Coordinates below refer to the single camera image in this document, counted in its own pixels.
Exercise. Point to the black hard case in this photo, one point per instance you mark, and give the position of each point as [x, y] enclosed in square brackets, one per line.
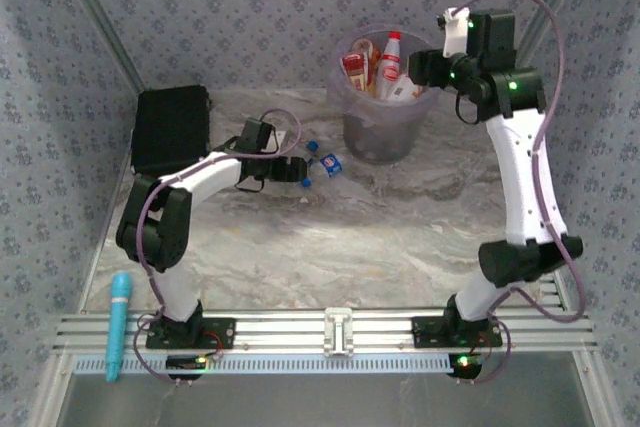
[170, 127]

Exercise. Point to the amber bottle red label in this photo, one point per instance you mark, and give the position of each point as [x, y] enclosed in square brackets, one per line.
[356, 72]

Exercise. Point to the clear bottle blue cap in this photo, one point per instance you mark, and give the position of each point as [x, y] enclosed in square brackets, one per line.
[313, 146]

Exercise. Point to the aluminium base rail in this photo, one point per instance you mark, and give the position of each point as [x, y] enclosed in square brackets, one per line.
[280, 329]

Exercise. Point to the translucent purple plastic bin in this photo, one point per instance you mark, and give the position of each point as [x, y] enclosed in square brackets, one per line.
[380, 142]

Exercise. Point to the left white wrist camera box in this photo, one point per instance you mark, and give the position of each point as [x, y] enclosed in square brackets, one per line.
[277, 142]

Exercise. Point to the clear plastic rail bracket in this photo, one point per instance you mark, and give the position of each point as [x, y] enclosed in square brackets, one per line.
[338, 332]

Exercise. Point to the brown Nescafe bottle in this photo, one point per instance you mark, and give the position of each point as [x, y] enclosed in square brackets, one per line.
[365, 47]

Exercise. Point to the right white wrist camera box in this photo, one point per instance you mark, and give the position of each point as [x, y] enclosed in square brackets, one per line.
[456, 37]

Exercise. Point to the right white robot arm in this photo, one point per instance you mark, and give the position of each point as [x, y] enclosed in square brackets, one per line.
[525, 182]

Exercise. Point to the grey metal panel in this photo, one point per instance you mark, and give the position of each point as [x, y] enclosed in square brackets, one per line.
[320, 402]

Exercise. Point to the red cap plastic bottle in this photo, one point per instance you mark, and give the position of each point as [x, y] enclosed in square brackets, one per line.
[390, 72]

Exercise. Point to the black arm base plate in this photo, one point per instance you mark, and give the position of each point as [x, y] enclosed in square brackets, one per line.
[225, 332]
[425, 332]

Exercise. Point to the black controller board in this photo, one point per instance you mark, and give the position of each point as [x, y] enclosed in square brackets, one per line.
[465, 364]
[187, 363]

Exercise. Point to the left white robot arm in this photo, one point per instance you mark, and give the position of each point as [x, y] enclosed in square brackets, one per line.
[210, 169]

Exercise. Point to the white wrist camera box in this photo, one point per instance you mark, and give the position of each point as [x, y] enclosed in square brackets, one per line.
[277, 142]
[456, 37]

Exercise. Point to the teal plastic tool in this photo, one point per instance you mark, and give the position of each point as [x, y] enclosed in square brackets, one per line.
[120, 307]

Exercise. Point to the blue label Pepsi bottle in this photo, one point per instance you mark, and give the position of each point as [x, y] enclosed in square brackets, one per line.
[331, 163]

